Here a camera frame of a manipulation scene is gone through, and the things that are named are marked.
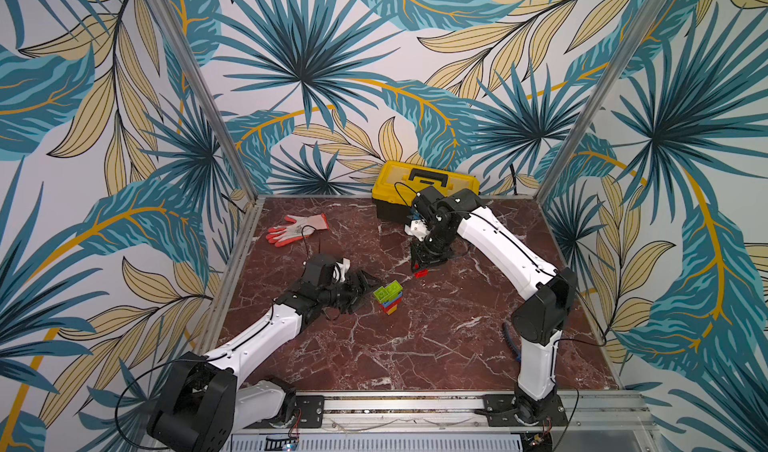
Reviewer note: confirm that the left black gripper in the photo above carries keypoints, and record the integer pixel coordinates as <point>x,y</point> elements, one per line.
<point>358,290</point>

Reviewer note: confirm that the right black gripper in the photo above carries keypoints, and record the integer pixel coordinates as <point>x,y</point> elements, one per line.
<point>429,252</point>

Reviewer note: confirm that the small red lego brick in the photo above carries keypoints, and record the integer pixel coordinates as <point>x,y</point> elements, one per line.
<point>421,272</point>

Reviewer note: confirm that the long green lego brick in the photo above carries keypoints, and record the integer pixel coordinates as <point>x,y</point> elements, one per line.
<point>381,296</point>

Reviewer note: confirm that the small green lego brick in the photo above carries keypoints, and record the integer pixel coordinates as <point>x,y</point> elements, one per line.
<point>394,288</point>

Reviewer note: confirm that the blue lego brick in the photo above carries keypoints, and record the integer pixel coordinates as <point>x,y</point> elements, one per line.
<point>393,301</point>

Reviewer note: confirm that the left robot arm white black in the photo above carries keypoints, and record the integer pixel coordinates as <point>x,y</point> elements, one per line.
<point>203,401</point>

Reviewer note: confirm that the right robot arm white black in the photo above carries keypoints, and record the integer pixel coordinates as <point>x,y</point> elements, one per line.
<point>548,292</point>

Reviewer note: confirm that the yellow black toolbox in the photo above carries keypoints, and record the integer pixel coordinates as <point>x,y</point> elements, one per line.
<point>398,183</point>

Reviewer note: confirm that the red white work glove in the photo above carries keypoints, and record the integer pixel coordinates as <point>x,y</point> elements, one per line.
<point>296,228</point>

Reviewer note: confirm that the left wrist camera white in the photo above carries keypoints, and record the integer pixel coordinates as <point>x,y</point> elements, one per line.
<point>341,269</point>

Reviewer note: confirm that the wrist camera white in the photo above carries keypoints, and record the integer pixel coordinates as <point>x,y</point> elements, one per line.
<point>341,269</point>
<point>417,228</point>

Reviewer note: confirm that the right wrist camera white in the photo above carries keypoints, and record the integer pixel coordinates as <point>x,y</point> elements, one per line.
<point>417,228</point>

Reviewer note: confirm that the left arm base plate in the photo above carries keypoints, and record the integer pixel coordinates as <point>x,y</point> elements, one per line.
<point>305,411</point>

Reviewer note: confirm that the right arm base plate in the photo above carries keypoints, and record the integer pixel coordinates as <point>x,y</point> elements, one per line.
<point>510,410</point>

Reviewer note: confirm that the aluminium front frame rail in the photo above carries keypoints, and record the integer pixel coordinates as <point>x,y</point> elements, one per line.
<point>445,421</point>

